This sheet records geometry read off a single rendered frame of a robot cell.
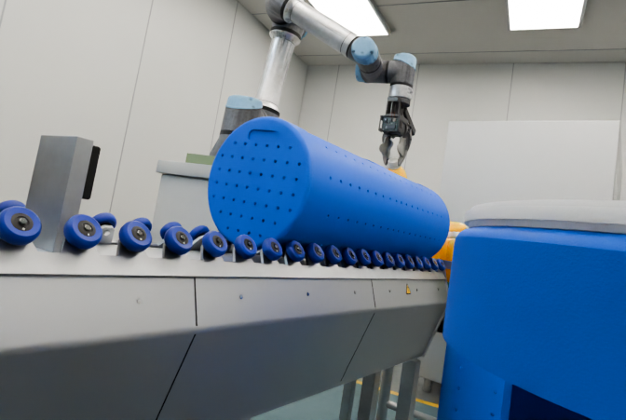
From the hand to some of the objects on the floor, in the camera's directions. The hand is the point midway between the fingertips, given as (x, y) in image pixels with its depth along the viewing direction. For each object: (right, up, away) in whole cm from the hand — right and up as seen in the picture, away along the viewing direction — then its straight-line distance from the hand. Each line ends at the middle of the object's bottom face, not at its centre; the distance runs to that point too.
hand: (393, 162), depth 152 cm
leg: (-2, -129, +3) cm, 129 cm away
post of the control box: (-16, -131, +46) cm, 140 cm away
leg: (-14, -128, +11) cm, 130 cm away
